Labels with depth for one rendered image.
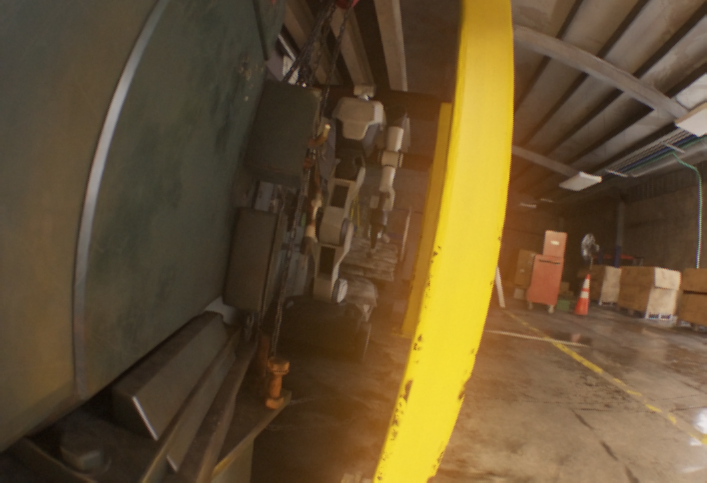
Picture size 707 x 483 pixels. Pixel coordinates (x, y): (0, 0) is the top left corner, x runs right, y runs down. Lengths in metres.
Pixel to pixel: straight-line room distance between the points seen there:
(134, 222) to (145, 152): 0.04
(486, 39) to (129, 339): 0.63
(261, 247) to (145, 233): 0.26
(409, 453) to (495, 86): 0.62
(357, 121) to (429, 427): 1.53
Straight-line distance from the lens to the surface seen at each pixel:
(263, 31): 0.40
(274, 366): 0.49
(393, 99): 2.71
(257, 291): 0.45
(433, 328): 0.48
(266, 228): 0.44
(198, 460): 0.30
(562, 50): 7.43
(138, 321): 0.23
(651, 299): 7.89
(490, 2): 0.68
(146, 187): 0.20
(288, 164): 0.42
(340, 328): 1.48
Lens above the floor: 0.57
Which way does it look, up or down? 4 degrees up
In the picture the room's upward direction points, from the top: 11 degrees clockwise
